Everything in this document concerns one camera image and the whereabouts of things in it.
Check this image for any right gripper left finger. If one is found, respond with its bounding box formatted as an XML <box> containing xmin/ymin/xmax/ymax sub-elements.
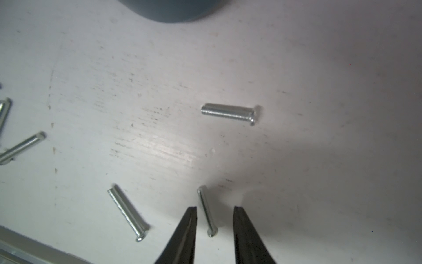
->
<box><xmin>156</xmin><ymin>207</ymin><xmax>197</xmax><ymax>264</ymax></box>

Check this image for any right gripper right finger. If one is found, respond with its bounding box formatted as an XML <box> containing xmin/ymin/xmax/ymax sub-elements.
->
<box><xmin>233</xmin><ymin>206</ymin><xmax>276</xmax><ymax>264</ymax></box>

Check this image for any silver screw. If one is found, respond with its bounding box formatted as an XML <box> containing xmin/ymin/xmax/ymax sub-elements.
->
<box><xmin>1</xmin><ymin>132</ymin><xmax>46</xmax><ymax>166</ymax></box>
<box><xmin>197</xmin><ymin>185</ymin><xmax>218</xmax><ymax>238</ymax></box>
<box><xmin>107</xmin><ymin>184</ymin><xmax>148</xmax><ymax>242</ymax></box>
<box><xmin>201</xmin><ymin>103</ymin><xmax>256</xmax><ymax>126</ymax></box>
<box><xmin>0</xmin><ymin>98</ymin><xmax>12</xmax><ymax>132</ymax></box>

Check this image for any teal plastic storage box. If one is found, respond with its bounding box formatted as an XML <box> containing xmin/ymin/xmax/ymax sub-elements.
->
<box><xmin>120</xmin><ymin>0</ymin><xmax>229</xmax><ymax>23</ymax></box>

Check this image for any aluminium front rail frame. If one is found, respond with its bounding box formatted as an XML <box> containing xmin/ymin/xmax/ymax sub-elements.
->
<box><xmin>1</xmin><ymin>226</ymin><xmax>89</xmax><ymax>264</ymax></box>

